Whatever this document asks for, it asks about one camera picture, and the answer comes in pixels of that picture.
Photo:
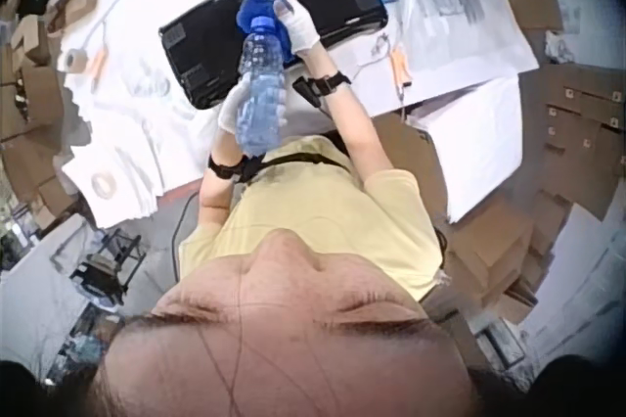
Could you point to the brown cardboard box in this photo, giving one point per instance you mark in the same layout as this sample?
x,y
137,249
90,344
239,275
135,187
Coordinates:
x,y
408,157

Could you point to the large white box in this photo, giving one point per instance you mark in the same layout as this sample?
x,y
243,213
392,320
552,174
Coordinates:
x,y
472,143

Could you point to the brown paper bag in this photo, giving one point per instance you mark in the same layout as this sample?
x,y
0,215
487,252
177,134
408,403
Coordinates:
x,y
73,3

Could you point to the stack of flat cardboard pieces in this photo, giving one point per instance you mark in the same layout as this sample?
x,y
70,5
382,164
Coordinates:
x,y
582,138

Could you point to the pile of brown cartons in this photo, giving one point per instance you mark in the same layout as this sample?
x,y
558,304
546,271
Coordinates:
x,y
494,255

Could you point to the blue cloth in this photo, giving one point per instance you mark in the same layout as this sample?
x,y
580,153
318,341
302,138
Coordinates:
x,y
254,8

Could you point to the large white printed sheet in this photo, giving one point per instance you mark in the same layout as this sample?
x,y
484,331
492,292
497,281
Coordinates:
x,y
464,15

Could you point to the white tape roll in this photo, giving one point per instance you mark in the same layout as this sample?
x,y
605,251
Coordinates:
x,y
73,60

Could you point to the person's right hand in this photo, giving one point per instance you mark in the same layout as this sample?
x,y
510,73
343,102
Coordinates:
x,y
303,28

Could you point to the person's left hand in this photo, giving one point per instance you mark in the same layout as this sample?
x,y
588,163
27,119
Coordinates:
x,y
229,111

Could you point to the black wrist band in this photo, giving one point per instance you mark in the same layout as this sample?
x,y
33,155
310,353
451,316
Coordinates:
x,y
325,84
226,170

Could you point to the stack of white sheets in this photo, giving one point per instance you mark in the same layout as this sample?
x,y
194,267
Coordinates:
x,y
127,162

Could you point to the black metal stand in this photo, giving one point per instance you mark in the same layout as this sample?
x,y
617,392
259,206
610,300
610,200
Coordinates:
x,y
108,260

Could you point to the heap of cardboard boxes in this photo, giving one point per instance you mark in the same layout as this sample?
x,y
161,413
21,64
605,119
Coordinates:
x,y
34,94

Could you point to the black laptop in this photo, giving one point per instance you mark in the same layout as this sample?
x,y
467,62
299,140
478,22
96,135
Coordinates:
x,y
210,40

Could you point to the flat beige tape roll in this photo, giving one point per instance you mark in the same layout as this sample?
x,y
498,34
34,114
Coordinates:
x,y
103,183

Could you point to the clear plastic water bottle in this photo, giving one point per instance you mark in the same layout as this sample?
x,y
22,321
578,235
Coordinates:
x,y
261,84

